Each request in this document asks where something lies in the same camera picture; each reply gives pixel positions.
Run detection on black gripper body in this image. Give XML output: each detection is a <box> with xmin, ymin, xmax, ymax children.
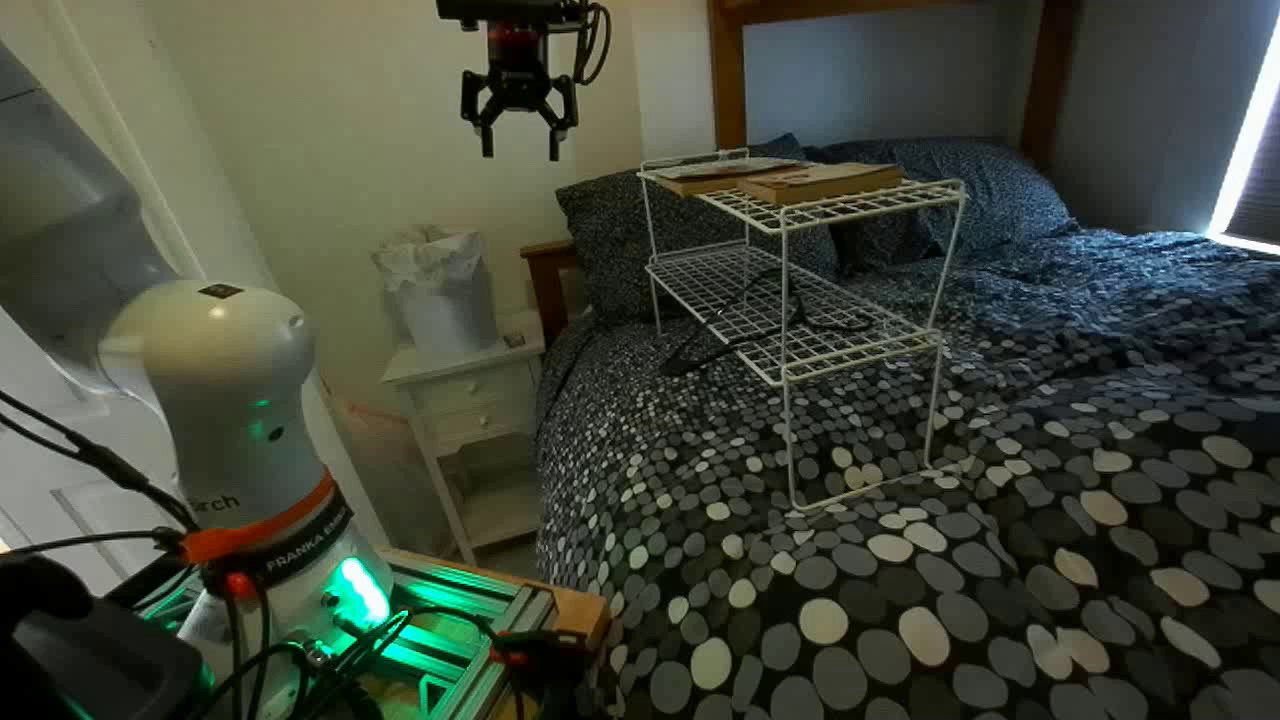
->
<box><xmin>436</xmin><ymin>0</ymin><xmax>611</xmax><ymax>123</ymax></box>

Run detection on black clothes hanger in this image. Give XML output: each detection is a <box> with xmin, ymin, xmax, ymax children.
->
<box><xmin>663</xmin><ymin>273</ymin><xmax>894</xmax><ymax>388</ymax></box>

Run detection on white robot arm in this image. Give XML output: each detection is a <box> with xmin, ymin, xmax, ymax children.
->
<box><xmin>0</xmin><ymin>59</ymin><xmax>430</xmax><ymax>720</ymax></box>

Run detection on wooden board on rack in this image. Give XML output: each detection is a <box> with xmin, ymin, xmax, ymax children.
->
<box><xmin>657</xmin><ymin>154</ymin><xmax>902</xmax><ymax>207</ymax></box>

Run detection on dark dotted pillow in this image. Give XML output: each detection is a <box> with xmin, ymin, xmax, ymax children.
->
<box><xmin>551</xmin><ymin>133</ymin><xmax>845</xmax><ymax>327</ymax></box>

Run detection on white trash bin with bag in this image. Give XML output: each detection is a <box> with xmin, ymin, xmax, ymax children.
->
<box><xmin>372</xmin><ymin>225</ymin><xmax>497</xmax><ymax>357</ymax></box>

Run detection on white nightstand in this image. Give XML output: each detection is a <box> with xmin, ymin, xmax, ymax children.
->
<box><xmin>385</xmin><ymin>310</ymin><xmax>544</xmax><ymax>563</ymax></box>

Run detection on dotted bed duvet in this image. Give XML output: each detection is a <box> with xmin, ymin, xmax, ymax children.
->
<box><xmin>535</xmin><ymin>231</ymin><xmax>1280</xmax><ymax>720</ymax></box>

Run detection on white wire shoe rack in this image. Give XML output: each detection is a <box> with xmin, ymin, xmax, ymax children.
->
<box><xmin>635</xmin><ymin>148</ymin><xmax>969</xmax><ymax>512</ymax></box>

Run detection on wooden bunk bed frame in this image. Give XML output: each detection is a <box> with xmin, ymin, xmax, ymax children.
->
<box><xmin>522</xmin><ymin>0</ymin><xmax>1076</xmax><ymax>350</ymax></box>

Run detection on green lit robot base mount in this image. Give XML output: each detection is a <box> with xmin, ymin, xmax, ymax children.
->
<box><xmin>175</xmin><ymin>554</ymin><xmax>608</xmax><ymax>720</ymax></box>

